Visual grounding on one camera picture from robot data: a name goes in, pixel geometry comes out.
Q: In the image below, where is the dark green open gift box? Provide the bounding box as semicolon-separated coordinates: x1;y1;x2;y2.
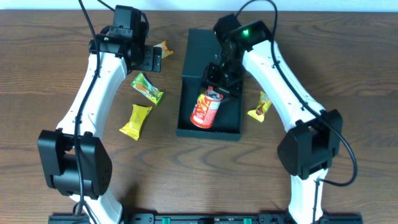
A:
175;28;244;142

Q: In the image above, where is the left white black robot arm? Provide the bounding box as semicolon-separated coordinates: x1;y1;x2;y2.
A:
37;22;161;223

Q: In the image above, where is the green orange snack packet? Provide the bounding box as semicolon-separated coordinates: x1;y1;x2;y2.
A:
131;73;164;106

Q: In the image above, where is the red Pringles can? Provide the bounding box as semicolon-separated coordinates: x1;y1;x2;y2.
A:
190;86;224;129

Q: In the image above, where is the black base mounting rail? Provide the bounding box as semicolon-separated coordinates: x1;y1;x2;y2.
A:
48;213;364;224

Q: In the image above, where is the yellow brown chocolate snack packet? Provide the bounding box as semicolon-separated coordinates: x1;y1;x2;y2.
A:
247;91;272;123

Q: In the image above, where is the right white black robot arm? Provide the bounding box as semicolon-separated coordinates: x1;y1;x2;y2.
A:
202;14;343;223

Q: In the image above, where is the orange cracker snack packet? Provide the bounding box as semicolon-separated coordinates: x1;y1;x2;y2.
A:
155;40;173;58

